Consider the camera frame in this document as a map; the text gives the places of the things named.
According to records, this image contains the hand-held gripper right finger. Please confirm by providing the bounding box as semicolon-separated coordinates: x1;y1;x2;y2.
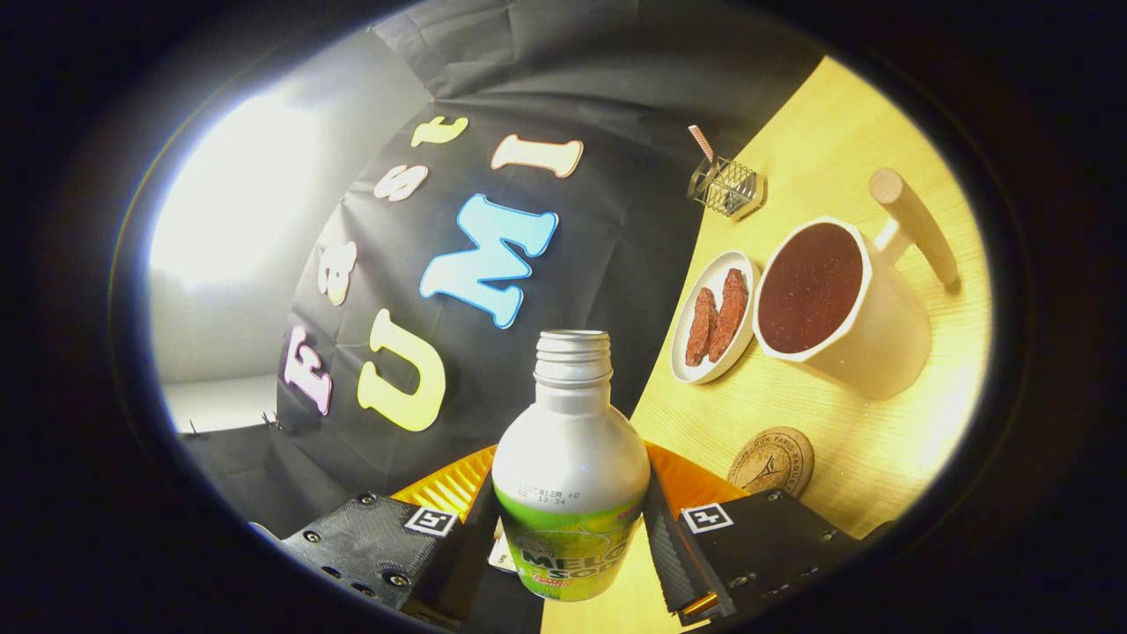
641;440;868;628

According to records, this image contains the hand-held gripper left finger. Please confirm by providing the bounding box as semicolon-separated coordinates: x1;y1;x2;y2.
280;444;505;630

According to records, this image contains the round cork coaster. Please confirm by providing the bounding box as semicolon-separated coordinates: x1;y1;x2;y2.
727;427;815;498

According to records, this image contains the silver green juice bottle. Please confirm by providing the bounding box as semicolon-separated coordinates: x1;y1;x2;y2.
491;329;652;603

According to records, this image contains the white cup with wooden handle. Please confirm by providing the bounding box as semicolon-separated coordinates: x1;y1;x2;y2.
753;167;962;402

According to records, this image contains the brown meat slice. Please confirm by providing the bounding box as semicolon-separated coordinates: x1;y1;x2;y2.
708;268;749;363
685;287;718;367

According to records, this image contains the small white plate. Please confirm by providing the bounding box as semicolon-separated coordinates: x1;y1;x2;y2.
670;250;762;385

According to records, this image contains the black backdrop cloth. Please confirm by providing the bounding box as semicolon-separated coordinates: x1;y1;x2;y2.
180;0;824;630

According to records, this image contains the wooden table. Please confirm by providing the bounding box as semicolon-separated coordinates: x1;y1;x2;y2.
539;55;994;634

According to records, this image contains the wire mesh holder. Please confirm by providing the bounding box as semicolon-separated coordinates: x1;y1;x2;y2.
687;156;767;221

